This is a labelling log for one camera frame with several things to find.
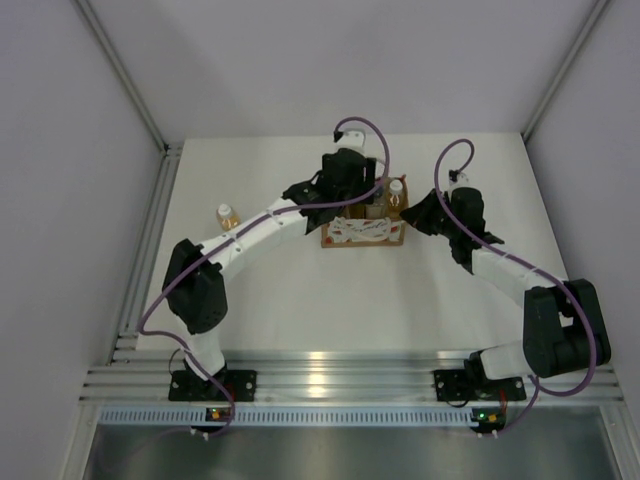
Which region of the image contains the burlap watermelon canvas bag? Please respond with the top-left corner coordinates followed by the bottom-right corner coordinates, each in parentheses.
top-left (320, 174), bottom-right (409, 249)

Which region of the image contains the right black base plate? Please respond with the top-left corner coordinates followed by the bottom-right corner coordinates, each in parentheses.
top-left (433, 369), bottom-right (527, 407)

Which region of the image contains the grey cap clear bottle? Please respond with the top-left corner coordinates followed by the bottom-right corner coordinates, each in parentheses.
top-left (365, 187), bottom-right (386, 220)

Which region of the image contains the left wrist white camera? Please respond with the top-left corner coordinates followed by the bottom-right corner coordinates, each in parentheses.
top-left (333, 129), bottom-right (366, 153)

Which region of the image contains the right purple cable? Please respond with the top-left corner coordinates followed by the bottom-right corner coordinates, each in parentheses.
top-left (432, 139), bottom-right (601, 435)

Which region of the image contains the white cap amber bottle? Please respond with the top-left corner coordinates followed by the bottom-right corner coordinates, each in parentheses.
top-left (216, 203), bottom-right (241, 232)

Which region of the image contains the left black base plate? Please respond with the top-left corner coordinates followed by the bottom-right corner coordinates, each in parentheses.
top-left (168, 369), bottom-right (258, 402)

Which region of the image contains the white cap clear bottle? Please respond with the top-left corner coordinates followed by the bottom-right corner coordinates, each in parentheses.
top-left (386, 178), bottom-right (405, 219)

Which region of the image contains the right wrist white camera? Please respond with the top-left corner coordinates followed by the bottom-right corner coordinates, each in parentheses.
top-left (448, 170), bottom-right (469, 190)

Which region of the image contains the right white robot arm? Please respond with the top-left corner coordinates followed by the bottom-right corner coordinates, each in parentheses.
top-left (400, 187), bottom-right (611, 397)

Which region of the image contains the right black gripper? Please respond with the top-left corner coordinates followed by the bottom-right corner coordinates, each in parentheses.
top-left (400, 189), bottom-right (461, 240)

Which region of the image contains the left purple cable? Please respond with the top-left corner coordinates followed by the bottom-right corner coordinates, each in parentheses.
top-left (137, 116), bottom-right (392, 440)

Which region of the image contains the aluminium extrusion rail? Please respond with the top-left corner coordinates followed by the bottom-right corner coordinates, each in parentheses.
top-left (79, 349), bottom-right (624, 402)

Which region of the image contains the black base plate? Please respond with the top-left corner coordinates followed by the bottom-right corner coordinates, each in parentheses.
top-left (433, 369), bottom-right (527, 407)
top-left (168, 369), bottom-right (258, 402)

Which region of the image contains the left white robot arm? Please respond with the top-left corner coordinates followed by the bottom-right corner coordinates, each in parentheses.
top-left (163, 147), bottom-right (376, 400)

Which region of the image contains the purple cable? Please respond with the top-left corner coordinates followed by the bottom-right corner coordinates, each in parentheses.
top-left (432, 139), bottom-right (601, 435)
top-left (137, 116), bottom-right (392, 440)

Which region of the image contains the white slotted cable duct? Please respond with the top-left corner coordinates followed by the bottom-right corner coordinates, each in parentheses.
top-left (98, 406), bottom-right (504, 427)

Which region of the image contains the wrist white camera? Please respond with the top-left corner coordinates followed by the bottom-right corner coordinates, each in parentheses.
top-left (333, 129), bottom-right (366, 153)
top-left (448, 170), bottom-right (469, 190)

